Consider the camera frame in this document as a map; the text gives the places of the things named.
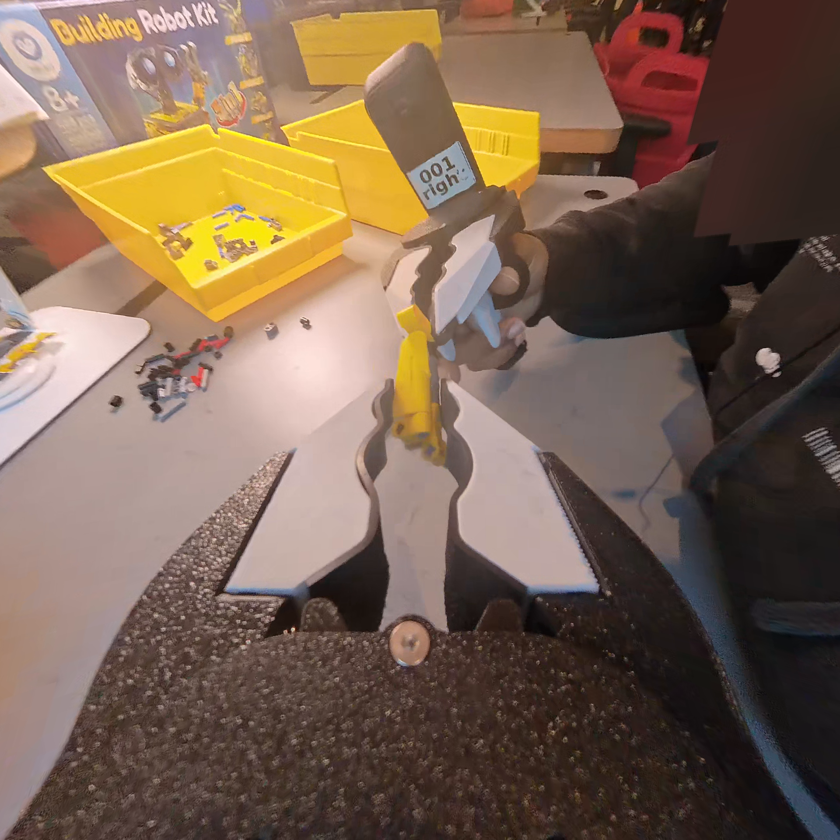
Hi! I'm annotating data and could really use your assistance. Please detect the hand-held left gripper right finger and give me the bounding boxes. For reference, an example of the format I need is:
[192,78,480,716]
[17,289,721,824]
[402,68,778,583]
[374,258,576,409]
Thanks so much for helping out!
[440,379,601,595]

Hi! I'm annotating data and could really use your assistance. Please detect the empty yellow storage bin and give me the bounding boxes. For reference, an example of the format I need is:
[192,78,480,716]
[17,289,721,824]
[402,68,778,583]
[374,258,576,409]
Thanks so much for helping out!
[282,98,543,235]

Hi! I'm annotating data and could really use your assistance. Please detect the person's right hand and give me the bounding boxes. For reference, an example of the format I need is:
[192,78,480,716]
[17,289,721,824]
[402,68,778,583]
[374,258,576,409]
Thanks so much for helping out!
[451,233,550,373]

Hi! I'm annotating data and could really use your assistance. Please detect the toy kit cardboard box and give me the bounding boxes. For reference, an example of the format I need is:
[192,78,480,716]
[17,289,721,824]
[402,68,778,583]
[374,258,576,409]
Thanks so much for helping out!
[0,0,290,173]

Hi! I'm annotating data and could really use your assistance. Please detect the red plastic container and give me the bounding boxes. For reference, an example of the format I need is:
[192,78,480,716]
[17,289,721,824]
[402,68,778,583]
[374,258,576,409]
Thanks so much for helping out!
[594,10,711,191]

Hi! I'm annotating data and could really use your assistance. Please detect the pale wooden table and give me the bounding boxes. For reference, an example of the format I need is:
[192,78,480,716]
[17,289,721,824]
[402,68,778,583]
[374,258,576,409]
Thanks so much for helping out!
[438,31,624,156]

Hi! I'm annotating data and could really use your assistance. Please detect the far yellow bin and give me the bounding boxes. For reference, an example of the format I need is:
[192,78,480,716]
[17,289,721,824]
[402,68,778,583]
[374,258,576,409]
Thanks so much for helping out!
[290,10,442,86]

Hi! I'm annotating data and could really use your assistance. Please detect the white rounded board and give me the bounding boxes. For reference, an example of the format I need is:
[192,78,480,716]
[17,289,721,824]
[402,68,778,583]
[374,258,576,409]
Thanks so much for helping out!
[0,306,152,467]

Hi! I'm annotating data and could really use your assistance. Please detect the pile of small toy parts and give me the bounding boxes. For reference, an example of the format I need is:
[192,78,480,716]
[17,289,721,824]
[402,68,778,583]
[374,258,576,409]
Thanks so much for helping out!
[108,325,235,422]

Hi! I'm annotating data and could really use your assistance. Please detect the yellow toy actuator assembly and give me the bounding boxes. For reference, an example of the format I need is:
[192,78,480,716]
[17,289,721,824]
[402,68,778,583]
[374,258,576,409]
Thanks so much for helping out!
[392,331,448,468]

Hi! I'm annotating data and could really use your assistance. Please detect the open instruction booklet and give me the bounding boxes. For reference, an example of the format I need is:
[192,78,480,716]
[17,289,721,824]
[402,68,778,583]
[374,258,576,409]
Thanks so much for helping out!
[0,266,59,378]

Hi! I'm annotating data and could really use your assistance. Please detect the person's black hoodie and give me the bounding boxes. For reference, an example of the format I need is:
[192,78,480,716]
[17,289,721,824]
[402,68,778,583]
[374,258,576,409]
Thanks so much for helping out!
[686,230,840,821]

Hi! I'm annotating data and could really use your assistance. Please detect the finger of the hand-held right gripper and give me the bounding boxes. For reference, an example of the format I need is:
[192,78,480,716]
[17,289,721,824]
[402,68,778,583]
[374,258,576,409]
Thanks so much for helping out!
[430,217,504,363]
[384,251,426,332]

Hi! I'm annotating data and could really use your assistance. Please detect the person's right forearm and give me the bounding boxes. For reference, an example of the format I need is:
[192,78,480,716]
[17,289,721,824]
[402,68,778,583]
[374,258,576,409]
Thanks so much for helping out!
[525,151,732,339]

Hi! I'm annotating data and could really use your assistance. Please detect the yellow bin with loose parts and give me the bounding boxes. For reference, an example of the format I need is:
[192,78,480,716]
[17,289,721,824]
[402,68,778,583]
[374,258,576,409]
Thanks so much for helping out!
[42,125,353,322]

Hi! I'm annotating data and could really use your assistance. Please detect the scattered blue black bricks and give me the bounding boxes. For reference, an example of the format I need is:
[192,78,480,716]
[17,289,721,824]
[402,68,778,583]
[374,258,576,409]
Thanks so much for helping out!
[156,202,287,271]

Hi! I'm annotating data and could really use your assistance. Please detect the grey desk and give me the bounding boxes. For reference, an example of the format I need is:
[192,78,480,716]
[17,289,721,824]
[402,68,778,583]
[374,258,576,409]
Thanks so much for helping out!
[0,174,840,834]

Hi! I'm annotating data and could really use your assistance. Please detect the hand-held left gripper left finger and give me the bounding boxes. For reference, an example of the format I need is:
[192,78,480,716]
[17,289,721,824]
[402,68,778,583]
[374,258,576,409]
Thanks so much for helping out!
[225,379,395,595]

